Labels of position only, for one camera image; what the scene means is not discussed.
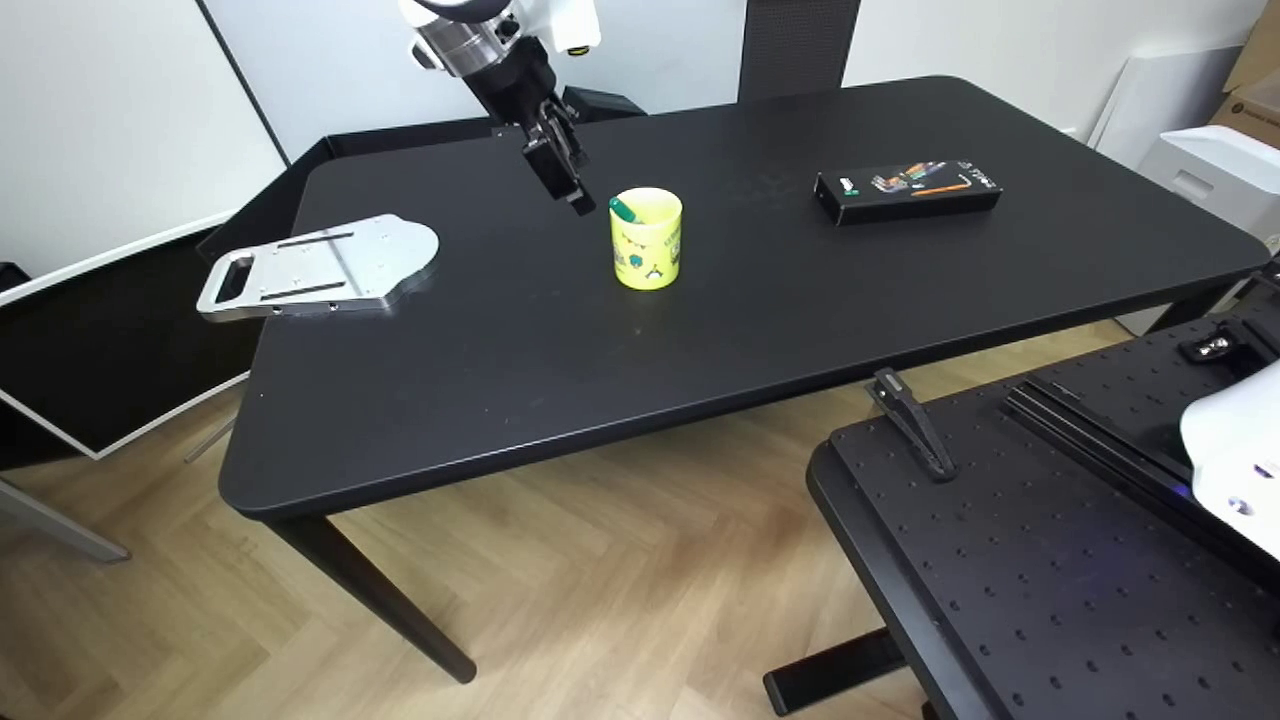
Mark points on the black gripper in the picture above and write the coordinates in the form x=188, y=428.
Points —
x=519, y=87

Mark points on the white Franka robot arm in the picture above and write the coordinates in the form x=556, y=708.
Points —
x=1242, y=455

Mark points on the black printed box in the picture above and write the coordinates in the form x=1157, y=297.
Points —
x=905, y=201

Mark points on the white storage box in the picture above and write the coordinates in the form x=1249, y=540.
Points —
x=1227, y=167

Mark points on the brown cardboard box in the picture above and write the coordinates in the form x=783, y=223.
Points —
x=1262, y=74

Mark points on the small black device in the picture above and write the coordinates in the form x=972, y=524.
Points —
x=614, y=104

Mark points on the yellow mug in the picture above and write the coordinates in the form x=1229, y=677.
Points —
x=649, y=251

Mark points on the black low case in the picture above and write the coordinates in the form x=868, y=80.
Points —
x=402, y=139

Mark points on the white slicer tool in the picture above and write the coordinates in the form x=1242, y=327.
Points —
x=384, y=258

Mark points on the black pillar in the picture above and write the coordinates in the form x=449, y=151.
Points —
x=801, y=47

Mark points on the black desk leg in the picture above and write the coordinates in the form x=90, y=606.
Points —
x=383, y=603

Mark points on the black floor foot bar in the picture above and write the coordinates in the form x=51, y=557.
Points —
x=832, y=671

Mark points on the white flat panel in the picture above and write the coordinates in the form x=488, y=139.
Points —
x=1162, y=95

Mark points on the grey metal leg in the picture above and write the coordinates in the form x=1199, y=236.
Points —
x=62, y=522

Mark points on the black perforated mounting table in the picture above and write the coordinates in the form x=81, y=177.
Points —
x=1041, y=603

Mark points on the black panel white frame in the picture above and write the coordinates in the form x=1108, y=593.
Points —
x=107, y=352

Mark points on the black rail on mounting table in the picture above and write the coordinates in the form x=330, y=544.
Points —
x=1095, y=433

